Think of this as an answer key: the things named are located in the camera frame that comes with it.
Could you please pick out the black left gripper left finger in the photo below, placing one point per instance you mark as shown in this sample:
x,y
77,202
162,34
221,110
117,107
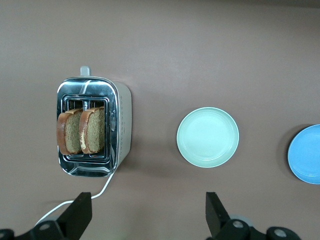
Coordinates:
x,y
80,210

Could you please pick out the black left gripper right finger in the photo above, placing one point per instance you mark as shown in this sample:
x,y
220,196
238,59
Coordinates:
x,y
215,212

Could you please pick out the brown bread slice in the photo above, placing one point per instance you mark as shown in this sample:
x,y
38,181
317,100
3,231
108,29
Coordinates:
x,y
70,135
93,130

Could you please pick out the light green plate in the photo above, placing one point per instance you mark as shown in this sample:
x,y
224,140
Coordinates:
x,y
207,137

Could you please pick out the blue plate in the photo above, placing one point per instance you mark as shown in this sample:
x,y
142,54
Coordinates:
x,y
306,155

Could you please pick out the silver beige toaster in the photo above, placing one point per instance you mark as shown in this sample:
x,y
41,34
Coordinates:
x,y
120,112

